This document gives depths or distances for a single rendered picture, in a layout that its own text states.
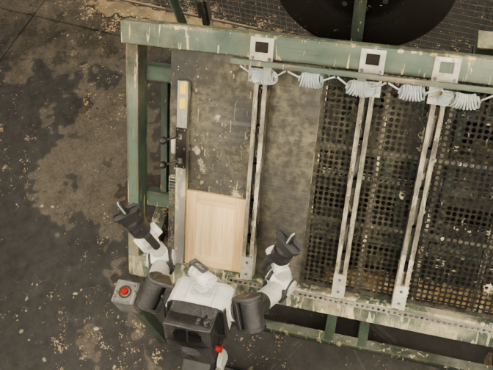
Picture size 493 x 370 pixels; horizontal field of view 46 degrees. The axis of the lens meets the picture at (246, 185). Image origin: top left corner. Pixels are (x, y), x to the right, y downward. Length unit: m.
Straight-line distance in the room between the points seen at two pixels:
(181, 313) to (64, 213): 2.22
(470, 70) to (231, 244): 1.37
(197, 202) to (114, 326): 1.41
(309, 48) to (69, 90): 3.03
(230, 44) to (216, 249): 1.05
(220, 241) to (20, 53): 3.23
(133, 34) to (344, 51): 0.92
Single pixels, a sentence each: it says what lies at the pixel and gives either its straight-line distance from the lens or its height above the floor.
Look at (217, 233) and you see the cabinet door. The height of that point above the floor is 1.05.
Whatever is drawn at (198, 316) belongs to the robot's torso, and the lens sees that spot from 2.41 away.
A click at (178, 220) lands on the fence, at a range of 2.93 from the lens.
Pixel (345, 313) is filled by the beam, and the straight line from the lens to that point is 2.95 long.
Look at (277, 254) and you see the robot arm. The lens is 2.33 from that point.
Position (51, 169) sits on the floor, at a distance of 4.72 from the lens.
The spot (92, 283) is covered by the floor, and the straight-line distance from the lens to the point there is 4.17.
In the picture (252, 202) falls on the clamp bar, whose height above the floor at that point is 1.25.
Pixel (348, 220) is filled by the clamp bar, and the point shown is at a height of 1.24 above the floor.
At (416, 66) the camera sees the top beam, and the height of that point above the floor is 1.83.
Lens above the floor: 3.66
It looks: 60 degrees down
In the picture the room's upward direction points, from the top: 12 degrees counter-clockwise
